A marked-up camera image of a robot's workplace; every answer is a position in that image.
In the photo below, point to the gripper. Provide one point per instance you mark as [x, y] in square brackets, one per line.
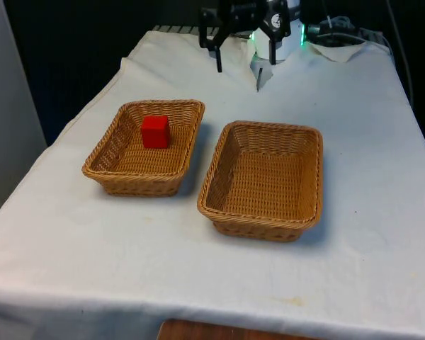
[246, 12]

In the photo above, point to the red cube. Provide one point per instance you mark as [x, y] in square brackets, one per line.
[155, 132]

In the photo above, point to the large wicker basket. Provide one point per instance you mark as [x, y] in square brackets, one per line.
[265, 184]

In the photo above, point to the small wicker basket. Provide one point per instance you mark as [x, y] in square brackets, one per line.
[152, 166]

